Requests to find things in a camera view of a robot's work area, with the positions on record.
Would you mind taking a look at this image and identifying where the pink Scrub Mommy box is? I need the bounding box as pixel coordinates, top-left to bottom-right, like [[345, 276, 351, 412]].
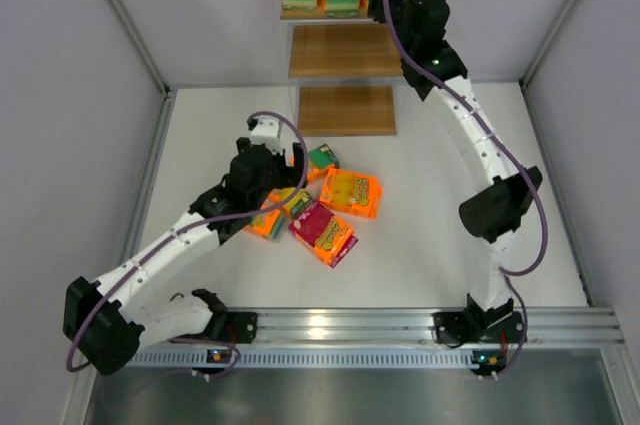
[[288, 200, 358, 269]]

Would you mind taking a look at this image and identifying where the orange Scrub Daddy box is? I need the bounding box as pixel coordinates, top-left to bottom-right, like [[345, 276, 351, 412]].
[[318, 168, 384, 219]]

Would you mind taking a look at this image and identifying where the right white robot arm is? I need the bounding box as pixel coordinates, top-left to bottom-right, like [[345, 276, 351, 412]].
[[368, 0, 542, 348]]

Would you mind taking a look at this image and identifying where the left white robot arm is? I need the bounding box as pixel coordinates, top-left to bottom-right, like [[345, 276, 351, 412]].
[[63, 138, 308, 376]]

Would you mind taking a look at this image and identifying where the clear acrylic shelf unit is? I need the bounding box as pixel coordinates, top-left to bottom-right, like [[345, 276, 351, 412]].
[[278, 4, 401, 137]]

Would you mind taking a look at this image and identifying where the orange yellow sponge pack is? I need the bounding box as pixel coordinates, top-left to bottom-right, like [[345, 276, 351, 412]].
[[269, 188, 314, 219]]

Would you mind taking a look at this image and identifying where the small green orange sponge pack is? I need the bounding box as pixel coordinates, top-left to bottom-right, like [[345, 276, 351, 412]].
[[301, 144, 340, 185]]

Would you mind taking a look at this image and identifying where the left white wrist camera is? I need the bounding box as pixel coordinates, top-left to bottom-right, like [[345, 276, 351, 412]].
[[248, 116, 283, 154]]

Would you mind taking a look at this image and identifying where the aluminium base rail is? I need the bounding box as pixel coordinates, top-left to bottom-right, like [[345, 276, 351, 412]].
[[92, 307, 625, 377]]

